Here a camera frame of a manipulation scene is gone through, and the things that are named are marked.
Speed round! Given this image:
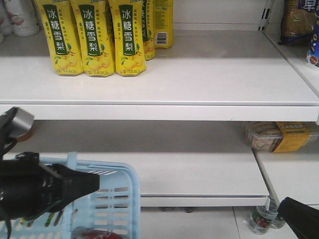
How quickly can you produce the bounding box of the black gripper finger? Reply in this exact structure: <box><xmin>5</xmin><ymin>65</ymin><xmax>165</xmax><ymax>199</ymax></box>
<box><xmin>278</xmin><ymin>197</ymin><xmax>319</xmax><ymax>239</ymax></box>
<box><xmin>51</xmin><ymin>163</ymin><xmax>100</xmax><ymax>202</ymax></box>

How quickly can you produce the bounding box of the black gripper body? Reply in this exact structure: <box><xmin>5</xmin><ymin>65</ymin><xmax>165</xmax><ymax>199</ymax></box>
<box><xmin>0</xmin><ymin>152</ymin><xmax>65</xmax><ymax>221</ymax></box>

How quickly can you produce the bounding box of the light blue plastic basket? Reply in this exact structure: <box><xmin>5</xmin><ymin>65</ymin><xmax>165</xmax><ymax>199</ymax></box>
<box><xmin>0</xmin><ymin>153</ymin><xmax>141</xmax><ymax>239</ymax></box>

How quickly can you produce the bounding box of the red coca cola can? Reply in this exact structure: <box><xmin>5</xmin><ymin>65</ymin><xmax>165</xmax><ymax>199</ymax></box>
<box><xmin>71</xmin><ymin>227</ymin><xmax>122</xmax><ymax>239</ymax></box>

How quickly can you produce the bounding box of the clear water bottle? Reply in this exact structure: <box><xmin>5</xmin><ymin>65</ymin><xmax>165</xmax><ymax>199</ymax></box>
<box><xmin>248</xmin><ymin>197</ymin><xmax>278</xmax><ymax>235</ymax></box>
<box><xmin>270</xmin><ymin>214</ymin><xmax>286</xmax><ymax>229</ymax></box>

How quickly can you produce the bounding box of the clear cookie box yellow label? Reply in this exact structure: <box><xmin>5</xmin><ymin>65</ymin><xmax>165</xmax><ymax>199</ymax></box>
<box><xmin>243</xmin><ymin>121</ymin><xmax>319</xmax><ymax>152</ymax></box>

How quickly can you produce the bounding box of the white metal shelf unit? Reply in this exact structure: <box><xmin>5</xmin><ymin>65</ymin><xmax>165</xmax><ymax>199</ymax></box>
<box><xmin>0</xmin><ymin>0</ymin><xmax>319</xmax><ymax>239</ymax></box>

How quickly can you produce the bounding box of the yellow pear drink bottle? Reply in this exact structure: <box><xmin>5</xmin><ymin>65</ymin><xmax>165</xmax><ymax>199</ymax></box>
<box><xmin>35</xmin><ymin>0</ymin><xmax>84</xmax><ymax>76</ymax></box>
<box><xmin>109</xmin><ymin>0</ymin><xmax>147</xmax><ymax>77</ymax></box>
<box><xmin>71</xmin><ymin>0</ymin><xmax>115</xmax><ymax>77</ymax></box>

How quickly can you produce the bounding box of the blue white cup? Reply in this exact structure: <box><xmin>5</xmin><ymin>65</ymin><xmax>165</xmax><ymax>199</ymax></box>
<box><xmin>306</xmin><ymin>33</ymin><xmax>319</xmax><ymax>71</ymax></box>

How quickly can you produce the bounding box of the white peach drink bottle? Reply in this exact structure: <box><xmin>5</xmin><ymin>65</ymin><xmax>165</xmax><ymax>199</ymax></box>
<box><xmin>4</xmin><ymin>0</ymin><xmax>39</xmax><ymax>37</ymax></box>

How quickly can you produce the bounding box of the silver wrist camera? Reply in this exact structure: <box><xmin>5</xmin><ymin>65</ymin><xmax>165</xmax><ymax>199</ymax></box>
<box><xmin>5</xmin><ymin>107</ymin><xmax>34</xmax><ymax>138</ymax></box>

